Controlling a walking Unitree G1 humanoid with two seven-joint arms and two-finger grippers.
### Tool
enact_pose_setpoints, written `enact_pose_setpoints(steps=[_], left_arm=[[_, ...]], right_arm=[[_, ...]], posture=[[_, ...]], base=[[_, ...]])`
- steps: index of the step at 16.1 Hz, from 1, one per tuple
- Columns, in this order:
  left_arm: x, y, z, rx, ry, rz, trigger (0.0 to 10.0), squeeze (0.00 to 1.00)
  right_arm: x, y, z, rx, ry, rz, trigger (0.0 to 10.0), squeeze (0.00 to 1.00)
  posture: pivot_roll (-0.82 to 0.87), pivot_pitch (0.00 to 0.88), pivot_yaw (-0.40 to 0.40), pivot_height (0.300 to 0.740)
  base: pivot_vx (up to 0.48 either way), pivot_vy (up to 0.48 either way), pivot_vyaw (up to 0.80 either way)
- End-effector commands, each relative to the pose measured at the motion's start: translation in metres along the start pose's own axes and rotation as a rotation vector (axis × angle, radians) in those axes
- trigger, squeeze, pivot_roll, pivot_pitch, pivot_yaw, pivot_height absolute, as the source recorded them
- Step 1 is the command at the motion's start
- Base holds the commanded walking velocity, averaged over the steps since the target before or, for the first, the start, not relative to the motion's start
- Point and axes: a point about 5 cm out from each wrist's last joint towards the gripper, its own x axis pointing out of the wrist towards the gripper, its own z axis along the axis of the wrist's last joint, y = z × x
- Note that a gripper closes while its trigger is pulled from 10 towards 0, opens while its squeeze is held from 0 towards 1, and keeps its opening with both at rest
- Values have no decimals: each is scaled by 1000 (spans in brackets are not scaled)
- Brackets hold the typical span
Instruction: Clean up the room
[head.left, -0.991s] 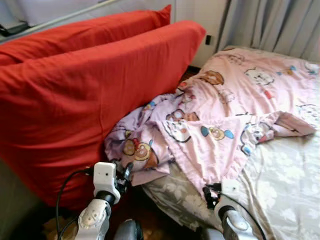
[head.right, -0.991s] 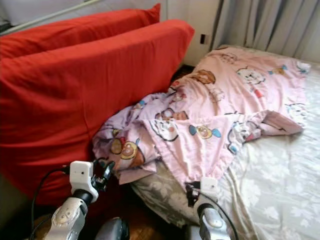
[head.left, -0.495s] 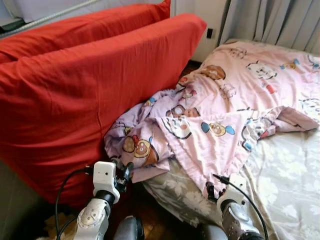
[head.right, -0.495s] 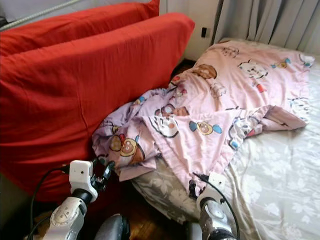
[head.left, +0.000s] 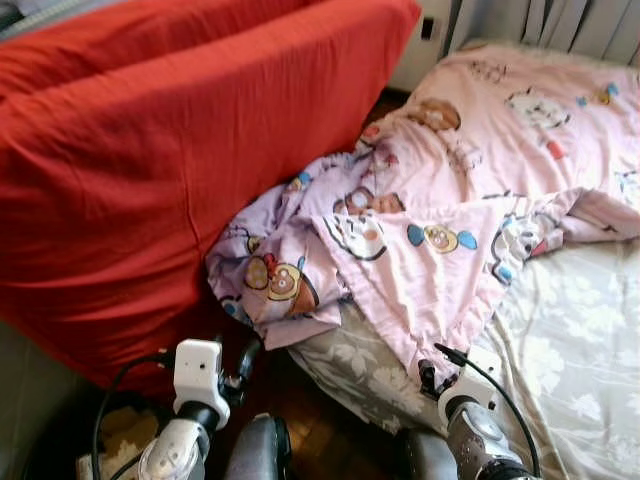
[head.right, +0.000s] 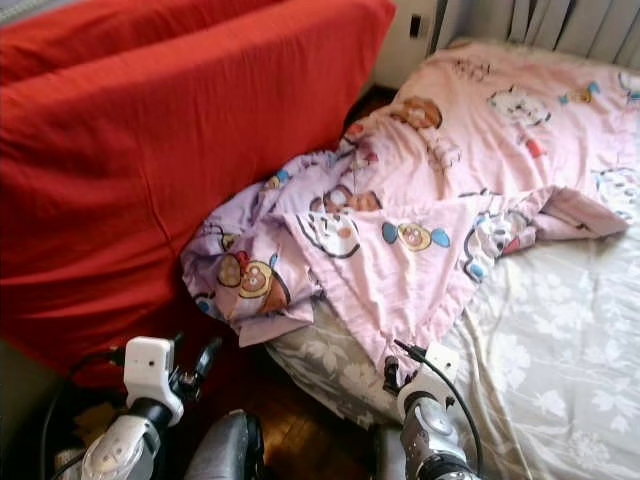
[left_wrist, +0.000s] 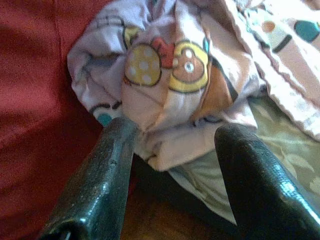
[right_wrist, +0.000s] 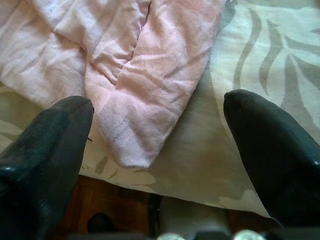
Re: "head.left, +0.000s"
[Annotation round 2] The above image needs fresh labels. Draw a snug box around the pink cartoon print blanket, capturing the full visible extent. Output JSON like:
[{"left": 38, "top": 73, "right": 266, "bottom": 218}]
[{"left": 205, "top": 40, "right": 640, "bottom": 386}]

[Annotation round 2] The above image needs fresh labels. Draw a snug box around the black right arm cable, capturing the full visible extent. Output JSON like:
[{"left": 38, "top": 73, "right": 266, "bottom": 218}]
[{"left": 433, "top": 342, "right": 543, "bottom": 479}]

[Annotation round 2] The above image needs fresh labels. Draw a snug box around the grey pleated curtain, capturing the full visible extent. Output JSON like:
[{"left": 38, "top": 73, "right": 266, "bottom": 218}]
[{"left": 445, "top": 0, "right": 640, "bottom": 66}]

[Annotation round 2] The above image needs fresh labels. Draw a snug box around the red covered sofa mattress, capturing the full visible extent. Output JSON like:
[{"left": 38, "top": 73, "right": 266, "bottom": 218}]
[{"left": 0, "top": 0, "right": 423, "bottom": 393}]

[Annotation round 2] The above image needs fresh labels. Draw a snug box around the grey left robot leg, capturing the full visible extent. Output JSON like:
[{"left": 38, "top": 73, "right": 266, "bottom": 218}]
[{"left": 225, "top": 413, "right": 293, "bottom": 480}]

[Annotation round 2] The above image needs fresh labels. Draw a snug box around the beige crumpled cloth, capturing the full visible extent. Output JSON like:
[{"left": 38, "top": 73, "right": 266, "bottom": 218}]
[{"left": 75, "top": 405, "right": 161, "bottom": 480}]

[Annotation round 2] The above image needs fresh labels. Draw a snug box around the red cushion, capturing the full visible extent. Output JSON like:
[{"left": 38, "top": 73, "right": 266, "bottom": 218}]
[{"left": 0, "top": 0, "right": 311, "bottom": 101}]

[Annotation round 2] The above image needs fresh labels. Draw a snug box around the beige floral bed sheet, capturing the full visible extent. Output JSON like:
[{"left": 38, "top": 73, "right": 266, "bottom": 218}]
[{"left": 288, "top": 235, "right": 640, "bottom": 480}]

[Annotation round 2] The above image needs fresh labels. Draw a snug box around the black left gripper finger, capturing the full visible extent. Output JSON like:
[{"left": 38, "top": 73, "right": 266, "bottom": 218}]
[{"left": 236, "top": 338, "right": 264, "bottom": 386}]

